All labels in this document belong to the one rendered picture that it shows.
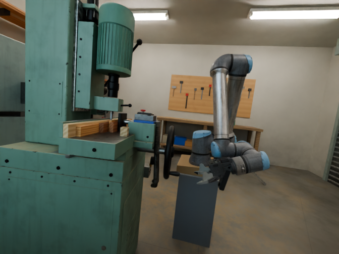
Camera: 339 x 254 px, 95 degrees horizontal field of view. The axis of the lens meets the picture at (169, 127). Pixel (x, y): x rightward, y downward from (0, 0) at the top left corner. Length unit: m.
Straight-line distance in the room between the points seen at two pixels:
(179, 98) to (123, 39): 3.27
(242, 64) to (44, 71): 1.09
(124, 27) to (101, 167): 0.67
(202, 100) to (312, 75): 2.39
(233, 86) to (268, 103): 3.18
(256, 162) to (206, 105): 3.24
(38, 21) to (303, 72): 4.51
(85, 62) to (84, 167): 0.50
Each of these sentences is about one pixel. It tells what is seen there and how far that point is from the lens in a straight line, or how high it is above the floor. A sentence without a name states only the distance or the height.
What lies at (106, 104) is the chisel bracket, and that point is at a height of 1.03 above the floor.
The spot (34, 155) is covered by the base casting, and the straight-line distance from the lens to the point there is 0.90.
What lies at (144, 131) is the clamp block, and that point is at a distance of 0.78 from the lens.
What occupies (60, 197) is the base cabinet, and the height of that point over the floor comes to 0.61.
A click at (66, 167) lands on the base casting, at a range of 0.82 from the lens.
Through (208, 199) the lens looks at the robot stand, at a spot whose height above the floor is 0.39.
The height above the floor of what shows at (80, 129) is 0.93.
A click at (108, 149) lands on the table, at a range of 0.59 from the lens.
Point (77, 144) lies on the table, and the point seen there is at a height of 0.88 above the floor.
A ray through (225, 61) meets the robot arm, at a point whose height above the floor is 1.37.
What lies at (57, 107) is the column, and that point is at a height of 1.00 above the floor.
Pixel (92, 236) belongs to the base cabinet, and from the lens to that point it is 0.91.
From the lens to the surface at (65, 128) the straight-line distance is 0.66.
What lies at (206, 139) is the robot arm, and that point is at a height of 0.84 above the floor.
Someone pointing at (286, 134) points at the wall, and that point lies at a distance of 4.49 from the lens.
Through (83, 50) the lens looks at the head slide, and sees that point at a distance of 0.95.
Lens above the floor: 1.04
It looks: 6 degrees down
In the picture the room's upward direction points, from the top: 6 degrees clockwise
